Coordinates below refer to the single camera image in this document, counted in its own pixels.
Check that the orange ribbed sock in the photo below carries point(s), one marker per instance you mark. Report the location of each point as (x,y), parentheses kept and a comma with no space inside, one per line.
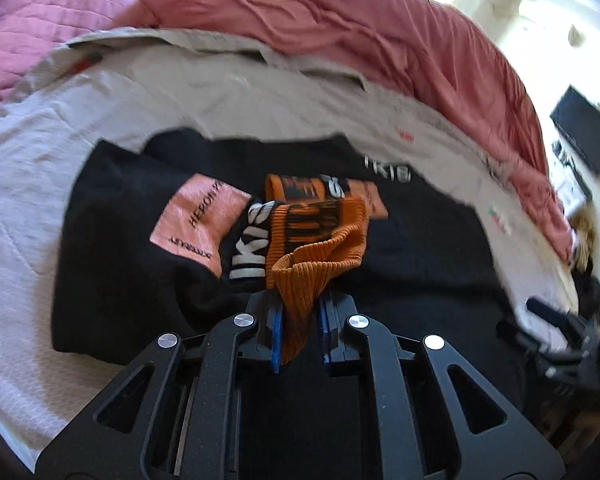
(300,187)
(310,270)

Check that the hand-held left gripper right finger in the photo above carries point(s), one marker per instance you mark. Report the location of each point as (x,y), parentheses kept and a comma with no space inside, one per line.
(324,335)

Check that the salmon red blanket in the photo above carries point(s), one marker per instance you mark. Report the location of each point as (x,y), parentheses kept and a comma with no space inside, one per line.
(355,35)

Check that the tan fluffy object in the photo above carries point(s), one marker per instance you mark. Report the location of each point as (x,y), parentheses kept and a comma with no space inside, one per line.
(586,237)

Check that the black garment with pink patch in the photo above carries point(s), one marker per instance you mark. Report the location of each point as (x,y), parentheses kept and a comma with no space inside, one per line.
(120,300)

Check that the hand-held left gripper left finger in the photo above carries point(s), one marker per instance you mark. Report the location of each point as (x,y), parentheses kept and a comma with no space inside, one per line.
(276,340)

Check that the black sock white lettering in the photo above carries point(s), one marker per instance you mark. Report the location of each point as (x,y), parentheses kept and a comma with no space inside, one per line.
(387,170)
(246,260)

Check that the black rectangular device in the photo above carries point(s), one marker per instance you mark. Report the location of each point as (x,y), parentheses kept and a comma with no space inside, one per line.
(582,125)

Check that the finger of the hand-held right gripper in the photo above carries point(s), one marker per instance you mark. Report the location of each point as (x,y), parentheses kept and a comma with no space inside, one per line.
(525,342)
(552,316)

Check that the strawberry print bed sheet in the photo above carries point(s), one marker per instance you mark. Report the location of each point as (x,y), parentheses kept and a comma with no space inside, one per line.
(80,105)

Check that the pink quilted blanket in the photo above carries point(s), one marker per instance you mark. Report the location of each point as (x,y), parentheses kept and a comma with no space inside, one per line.
(40,20)

